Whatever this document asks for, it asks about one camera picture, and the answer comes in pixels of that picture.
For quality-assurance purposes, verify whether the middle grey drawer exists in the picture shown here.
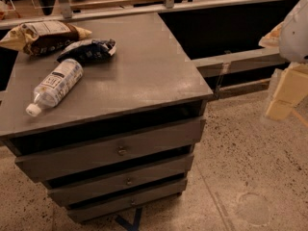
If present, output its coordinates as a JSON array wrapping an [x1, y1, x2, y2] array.
[[48, 153, 193, 206]]

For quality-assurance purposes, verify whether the grey drawer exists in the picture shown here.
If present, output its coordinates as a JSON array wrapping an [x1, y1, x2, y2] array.
[[48, 153, 193, 206], [67, 178, 187, 222], [15, 117, 205, 182]]

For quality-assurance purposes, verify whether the grey drawer cabinet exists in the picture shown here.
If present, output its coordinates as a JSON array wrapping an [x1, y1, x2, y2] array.
[[0, 13, 212, 211]]

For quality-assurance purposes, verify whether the brown and cream snack bag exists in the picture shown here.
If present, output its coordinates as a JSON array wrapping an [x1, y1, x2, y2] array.
[[0, 20, 91, 56]]

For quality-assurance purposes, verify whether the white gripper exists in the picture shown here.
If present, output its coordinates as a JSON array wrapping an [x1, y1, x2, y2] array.
[[259, 0, 308, 120]]

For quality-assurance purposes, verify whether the top grey drawer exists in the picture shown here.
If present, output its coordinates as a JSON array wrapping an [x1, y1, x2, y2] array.
[[15, 117, 205, 182]]

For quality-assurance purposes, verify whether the bottom grey drawer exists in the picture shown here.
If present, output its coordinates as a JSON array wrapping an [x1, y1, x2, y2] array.
[[67, 178, 187, 222]]

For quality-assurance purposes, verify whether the clear plastic water bottle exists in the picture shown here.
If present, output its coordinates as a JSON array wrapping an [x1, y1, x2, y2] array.
[[26, 59, 84, 116]]

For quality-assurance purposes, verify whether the grey metal shelf frame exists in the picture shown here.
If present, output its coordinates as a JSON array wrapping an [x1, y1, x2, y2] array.
[[0, 0, 308, 100]]

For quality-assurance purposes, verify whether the dark blue snack bag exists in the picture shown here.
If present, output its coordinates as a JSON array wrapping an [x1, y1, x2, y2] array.
[[57, 38, 116, 63]]

